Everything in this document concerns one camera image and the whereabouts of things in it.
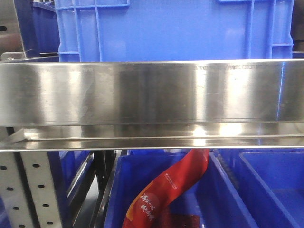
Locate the blue bin below centre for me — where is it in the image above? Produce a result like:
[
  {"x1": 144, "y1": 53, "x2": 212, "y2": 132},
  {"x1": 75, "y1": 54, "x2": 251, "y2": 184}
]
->
[{"x1": 104, "y1": 152, "x2": 257, "y2": 228}]

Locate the dark blue bin upper left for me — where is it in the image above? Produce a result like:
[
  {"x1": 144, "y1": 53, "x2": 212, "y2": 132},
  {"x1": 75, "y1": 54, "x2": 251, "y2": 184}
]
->
[{"x1": 13, "y1": 0, "x2": 60, "y2": 57}]

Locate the perforated steel upright post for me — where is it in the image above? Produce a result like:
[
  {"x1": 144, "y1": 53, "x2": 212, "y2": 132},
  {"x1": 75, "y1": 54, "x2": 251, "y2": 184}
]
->
[{"x1": 0, "y1": 152, "x2": 64, "y2": 228}]

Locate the red printed bag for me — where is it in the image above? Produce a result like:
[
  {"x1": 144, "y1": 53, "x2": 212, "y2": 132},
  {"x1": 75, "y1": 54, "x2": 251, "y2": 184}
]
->
[{"x1": 122, "y1": 149, "x2": 209, "y2": 228}]

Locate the blue bin below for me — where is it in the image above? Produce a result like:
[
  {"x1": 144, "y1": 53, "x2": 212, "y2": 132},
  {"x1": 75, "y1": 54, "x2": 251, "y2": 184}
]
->
[
  {"x1": 213, "y1": 148, "x2": 304, "y2": 228},
  {"x1": 104, "y1": 152, "x2": 257, "y2": 228}
]

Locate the blue bin below right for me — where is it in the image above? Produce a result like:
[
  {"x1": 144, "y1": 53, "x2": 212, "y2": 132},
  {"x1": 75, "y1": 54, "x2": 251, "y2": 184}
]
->
[{"x1": 213, "y1": 148, "x2": 304, "y2": 228}]

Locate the large light blue crate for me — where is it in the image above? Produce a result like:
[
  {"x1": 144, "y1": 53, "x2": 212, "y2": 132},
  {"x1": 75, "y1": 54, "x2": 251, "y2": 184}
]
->
[{"x1": 55, "y1": 0, "x2": 294, "y2": 62}]

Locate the stainless steel shelf rack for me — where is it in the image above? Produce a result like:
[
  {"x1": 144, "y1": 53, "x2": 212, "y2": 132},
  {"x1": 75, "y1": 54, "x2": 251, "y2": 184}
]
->
[{"x1": 0, "y1": 56, "x2": 304, "y2": 152}]

